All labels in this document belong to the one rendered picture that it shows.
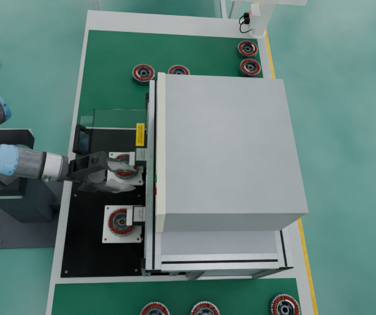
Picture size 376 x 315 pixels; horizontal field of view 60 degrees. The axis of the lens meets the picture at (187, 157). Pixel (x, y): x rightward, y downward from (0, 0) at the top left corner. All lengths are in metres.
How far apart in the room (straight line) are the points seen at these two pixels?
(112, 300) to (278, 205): 0.76
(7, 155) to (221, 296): 0.92
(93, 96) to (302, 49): 2.09
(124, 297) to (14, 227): 1.13
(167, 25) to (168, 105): 1.09
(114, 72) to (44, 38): 1.39
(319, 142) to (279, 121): 1.72
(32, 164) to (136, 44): 1.14
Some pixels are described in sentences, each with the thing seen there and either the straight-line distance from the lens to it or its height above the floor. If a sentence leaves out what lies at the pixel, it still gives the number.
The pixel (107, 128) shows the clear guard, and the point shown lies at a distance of 1.20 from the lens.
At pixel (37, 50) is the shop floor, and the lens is 2.99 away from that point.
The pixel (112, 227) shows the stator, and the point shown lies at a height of 0.82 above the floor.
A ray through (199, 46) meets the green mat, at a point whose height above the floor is 0.75.
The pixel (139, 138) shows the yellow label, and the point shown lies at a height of 1.07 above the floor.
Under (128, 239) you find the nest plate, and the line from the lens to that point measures 1.34.
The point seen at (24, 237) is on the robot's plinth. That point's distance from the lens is 2.26.
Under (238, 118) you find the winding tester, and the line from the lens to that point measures 0.95.
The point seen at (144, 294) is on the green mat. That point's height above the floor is 0.75.
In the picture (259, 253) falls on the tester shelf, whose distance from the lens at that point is 1.04.
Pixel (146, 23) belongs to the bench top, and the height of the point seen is 0.75.
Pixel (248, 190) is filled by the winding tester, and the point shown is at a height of 1.32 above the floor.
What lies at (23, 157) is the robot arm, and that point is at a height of 1.33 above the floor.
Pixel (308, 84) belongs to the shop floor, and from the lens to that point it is 2.98.
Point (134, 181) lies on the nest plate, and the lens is 1.41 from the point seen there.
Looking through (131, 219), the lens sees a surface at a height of 0.88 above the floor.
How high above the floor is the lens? 2.09
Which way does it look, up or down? 64 degrees down
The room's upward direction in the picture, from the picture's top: 14 degrees clockwise
